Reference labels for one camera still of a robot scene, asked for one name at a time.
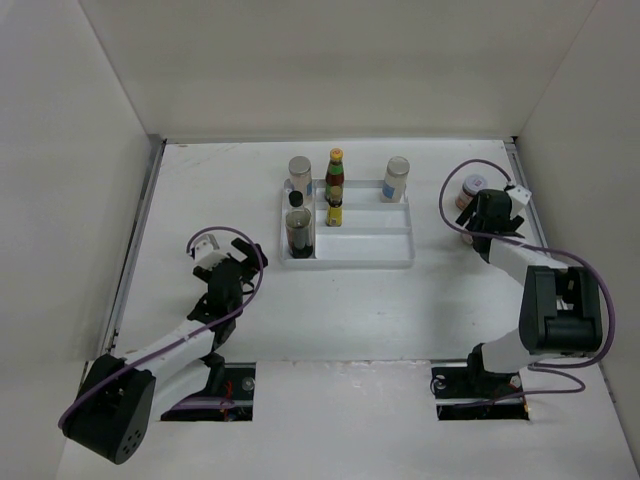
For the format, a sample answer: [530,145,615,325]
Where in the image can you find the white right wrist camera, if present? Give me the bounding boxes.
[504,184,532,213]

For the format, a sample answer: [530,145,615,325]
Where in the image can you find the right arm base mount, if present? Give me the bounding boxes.
[430,362,529,421]

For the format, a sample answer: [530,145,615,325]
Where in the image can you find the tall white spice jar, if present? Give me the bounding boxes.
[381,156,410,203]

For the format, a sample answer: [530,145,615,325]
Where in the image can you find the yellow cap sauce bottle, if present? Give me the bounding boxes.
[325,148,344,200]

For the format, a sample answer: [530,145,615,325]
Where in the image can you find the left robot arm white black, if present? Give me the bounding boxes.
[58,235,268,465]

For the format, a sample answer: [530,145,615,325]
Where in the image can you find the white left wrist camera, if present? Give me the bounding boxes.
[193,239,226,270]

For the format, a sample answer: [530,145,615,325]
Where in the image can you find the small yellow label bottle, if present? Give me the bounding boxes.
[326,186,343,227]

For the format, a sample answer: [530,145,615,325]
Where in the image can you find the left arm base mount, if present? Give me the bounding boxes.
[160,363,257,422]

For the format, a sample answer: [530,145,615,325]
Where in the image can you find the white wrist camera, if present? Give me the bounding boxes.
[193,239,226,270]
[504,184,532,213]

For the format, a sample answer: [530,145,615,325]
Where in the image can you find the white powder jar silver lid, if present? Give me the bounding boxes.
[288,156,314,206]

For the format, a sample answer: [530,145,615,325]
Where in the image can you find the glass bottle black cap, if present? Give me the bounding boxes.
[285,190,314,259]

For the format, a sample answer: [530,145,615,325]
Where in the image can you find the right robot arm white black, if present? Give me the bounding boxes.
[456,187,603,400]

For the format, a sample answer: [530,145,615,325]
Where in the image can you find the white divided organizer tray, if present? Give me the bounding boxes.
[279,179,415,271]

